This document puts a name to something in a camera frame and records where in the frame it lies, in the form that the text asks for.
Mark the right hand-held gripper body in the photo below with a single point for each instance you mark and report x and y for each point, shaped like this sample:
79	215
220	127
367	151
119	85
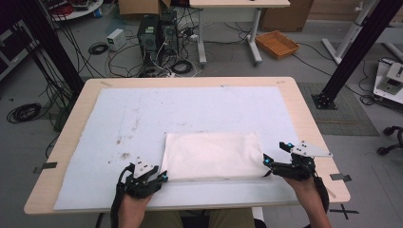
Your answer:
299	167

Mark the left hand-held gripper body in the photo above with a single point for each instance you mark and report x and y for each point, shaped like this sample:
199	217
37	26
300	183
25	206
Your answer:
141	183

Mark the white tank top black trim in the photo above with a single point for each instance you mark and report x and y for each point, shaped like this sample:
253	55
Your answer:
212	155

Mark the person's right hand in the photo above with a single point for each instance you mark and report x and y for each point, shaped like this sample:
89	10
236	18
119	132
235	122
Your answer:
304	189

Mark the person's left hand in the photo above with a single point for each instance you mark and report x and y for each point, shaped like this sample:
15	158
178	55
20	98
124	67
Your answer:
134	207

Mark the black tape strip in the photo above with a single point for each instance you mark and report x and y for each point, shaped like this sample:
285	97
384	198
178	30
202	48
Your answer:
340	177
46	167

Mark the black tape cross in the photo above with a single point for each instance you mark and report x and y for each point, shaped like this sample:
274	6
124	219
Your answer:
344	211

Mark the grey floor mat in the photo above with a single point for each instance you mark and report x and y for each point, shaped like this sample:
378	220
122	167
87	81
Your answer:
345	117

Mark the white foam mat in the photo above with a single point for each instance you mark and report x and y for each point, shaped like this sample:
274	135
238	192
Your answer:
133	107

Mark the person's khaki pants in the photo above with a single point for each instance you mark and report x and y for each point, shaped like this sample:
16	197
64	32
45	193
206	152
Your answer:
231	219

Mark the black office chair base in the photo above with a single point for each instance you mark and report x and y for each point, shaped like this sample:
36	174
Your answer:
393	139

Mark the orange woven basket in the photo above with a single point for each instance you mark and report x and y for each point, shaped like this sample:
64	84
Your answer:
276	44

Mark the white machine on floor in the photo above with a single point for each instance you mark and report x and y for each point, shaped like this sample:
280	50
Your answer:
389	82

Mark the white metal stand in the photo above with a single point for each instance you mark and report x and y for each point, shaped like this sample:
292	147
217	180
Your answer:
347	38

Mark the large closed cardboard box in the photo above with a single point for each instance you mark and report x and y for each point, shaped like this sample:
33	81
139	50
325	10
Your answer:
285	14

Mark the black computer tower green label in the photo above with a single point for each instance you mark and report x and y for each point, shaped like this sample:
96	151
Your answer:
148	38

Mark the white power supply box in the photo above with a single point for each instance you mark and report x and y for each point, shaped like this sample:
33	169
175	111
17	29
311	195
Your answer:
116	39

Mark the white-legged wooden desk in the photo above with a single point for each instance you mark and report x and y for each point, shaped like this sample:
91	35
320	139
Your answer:
237	3

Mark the round white table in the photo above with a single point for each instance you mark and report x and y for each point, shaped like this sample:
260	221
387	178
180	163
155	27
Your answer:
76	11

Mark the grey metal rack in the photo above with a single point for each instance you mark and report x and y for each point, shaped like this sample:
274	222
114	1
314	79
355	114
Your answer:
14	47

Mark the black metal frame post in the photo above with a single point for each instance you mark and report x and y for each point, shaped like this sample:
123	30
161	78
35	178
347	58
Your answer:
358	50
53	44

